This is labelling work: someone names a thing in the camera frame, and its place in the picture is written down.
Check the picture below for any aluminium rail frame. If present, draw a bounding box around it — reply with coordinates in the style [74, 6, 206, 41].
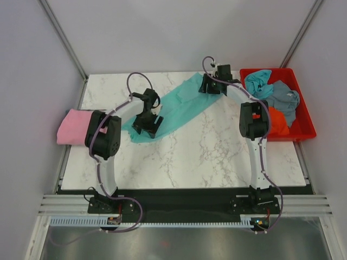
[38, 195, 332, 217]

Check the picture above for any grey t shirt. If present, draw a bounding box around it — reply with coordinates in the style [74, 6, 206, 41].
[266, 80, 300, 128]

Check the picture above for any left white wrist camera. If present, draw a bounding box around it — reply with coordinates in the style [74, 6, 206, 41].
[151, 105, 162, 116]

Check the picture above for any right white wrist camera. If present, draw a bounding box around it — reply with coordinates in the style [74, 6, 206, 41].
[210, 61, 219, 77]

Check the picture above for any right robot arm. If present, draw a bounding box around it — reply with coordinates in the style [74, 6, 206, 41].
[199, 61, 273, 191]

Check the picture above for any right white cable duct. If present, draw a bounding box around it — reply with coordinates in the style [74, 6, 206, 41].
[240, 215, 271, 229]

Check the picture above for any orange t shirt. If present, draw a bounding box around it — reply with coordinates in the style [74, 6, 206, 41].
[269, 107, 290, 136]

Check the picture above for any white cable duct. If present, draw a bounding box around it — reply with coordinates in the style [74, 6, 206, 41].
[240, 215, 271, 229]
[50, 216, 122, 228]

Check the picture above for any red plastic bin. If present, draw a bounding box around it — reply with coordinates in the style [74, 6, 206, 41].
[240, 68, 316, 142]

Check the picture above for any teal t shirt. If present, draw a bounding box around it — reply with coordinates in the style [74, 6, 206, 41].
[122, 73, 221, 144]

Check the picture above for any light blue t shirt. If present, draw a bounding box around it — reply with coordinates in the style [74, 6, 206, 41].
[245, 69, 274, 100]

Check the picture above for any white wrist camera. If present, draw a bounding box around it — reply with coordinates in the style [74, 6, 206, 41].
[151, 105, 162, 116]
[210, 61, 219, 77]

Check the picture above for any left corner metal post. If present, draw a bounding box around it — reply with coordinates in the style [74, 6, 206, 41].
[38, 0, 88, 82]

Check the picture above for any pink folded t shirt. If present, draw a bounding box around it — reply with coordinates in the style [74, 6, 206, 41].
[56, 109, 92, 146]

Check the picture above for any right corner metal post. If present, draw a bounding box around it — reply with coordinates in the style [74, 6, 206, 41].
[279, 0, 325, 68]

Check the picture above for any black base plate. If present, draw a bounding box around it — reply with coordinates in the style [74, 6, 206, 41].
[87, 187, 280, 216]

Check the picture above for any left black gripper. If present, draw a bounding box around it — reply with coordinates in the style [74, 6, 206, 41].
[132, 111, 163, 139]

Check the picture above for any corner metal post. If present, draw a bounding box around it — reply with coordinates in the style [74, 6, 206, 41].
[279, 0, 325, 68]
[38, 0, 88, 82]

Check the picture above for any left white cable duct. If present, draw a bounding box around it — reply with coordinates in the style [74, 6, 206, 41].
[50, 216, 122, 228]

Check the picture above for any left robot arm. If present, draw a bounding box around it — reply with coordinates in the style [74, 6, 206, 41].
[85, 88, 164, 213]

